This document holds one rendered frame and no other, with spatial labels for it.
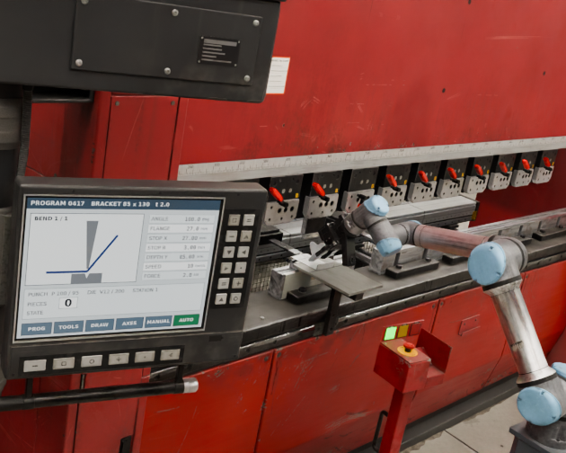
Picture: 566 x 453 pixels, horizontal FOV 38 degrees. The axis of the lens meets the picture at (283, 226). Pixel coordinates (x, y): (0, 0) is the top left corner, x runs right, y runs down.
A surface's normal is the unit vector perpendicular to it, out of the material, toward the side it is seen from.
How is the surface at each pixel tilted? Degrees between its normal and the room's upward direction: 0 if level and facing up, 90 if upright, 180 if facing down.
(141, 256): 90
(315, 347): 90
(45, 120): 90
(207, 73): 90
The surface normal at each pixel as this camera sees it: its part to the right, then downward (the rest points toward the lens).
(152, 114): 0.69, 0.35
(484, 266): -0.70, 0.00
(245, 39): 0.45, 0.37
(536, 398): -0.62, 0.25
